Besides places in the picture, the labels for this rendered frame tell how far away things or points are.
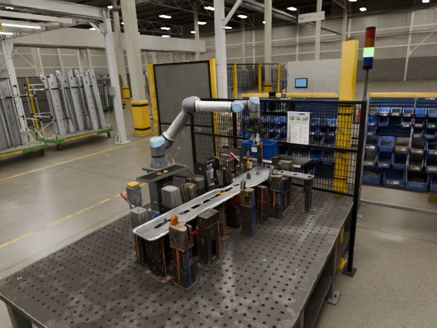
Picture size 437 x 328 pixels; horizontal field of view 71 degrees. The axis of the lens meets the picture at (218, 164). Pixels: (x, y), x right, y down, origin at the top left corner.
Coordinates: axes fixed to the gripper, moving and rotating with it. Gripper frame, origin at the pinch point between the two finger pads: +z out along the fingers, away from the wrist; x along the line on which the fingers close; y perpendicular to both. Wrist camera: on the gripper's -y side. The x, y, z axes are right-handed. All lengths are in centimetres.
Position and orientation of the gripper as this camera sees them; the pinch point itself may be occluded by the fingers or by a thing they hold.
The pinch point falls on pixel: (256, 142)
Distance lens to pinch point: 245.1
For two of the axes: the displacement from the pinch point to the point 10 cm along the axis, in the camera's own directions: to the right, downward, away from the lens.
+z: 0.5, 9.5, 2.9
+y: -6.2, 2.6, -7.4
